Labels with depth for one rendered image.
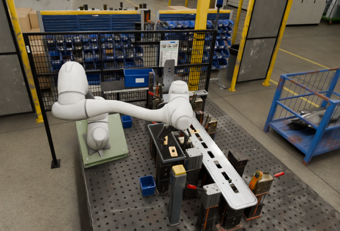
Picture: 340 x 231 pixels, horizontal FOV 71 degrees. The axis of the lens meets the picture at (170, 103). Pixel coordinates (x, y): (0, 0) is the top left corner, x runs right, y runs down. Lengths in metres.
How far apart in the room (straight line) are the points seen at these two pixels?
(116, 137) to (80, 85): 0.86
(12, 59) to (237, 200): 3.14
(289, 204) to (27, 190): 2.48
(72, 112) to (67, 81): 0.16
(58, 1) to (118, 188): 7.05
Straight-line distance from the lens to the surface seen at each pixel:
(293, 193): 2.15
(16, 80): 3.82
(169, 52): 2.66
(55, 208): 2.81
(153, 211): 1.77
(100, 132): 1.81
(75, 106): 1.29
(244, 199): 1.54
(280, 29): 5.29
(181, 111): 1.06
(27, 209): 2.89
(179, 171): 1.37
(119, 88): 2.48
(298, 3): 12.96
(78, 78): 1.35
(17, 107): 4.01
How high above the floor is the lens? 2.13
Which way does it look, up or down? 30 degrees down
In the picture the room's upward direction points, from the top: 4 degrees clockwise
